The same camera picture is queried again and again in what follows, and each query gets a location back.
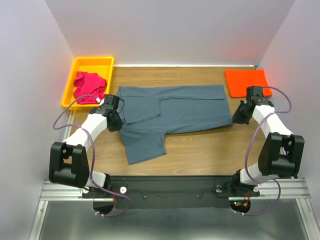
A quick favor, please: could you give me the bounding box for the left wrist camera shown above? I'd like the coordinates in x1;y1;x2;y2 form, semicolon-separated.
95;97;105;106

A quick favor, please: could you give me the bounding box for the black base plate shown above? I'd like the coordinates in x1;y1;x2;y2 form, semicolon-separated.
82;175;260;209

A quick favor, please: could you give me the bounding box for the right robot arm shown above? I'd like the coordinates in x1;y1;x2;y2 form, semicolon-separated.
230;86;305;194

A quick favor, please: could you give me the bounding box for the folded orange t-shirt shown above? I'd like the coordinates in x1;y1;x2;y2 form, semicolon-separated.
224;69;268;98

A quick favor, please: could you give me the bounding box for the yellow plastic bin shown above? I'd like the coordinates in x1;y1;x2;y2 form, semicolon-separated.
61;56;114;108

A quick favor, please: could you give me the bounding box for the grey-blue t-shirt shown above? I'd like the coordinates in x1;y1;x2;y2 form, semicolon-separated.
116;84;233;165

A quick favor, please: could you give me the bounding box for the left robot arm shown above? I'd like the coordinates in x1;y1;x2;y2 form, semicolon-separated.
48;94;123;195

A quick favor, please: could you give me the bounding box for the magenta t-shirt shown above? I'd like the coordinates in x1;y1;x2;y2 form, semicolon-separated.
73;71;107;105

